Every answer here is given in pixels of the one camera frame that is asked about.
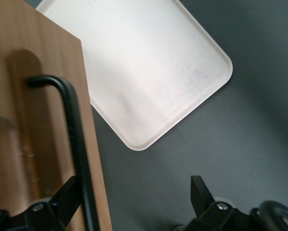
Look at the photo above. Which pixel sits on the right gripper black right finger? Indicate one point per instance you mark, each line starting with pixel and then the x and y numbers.
pixel 216 216

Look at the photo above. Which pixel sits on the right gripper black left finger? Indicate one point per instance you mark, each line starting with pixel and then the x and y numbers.
pixel 54 214

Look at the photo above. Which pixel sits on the wooden drawer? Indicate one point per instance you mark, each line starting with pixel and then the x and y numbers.
pixel 50 48

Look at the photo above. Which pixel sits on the cream rectangular tray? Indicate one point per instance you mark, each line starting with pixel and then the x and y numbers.
pixel 146 72

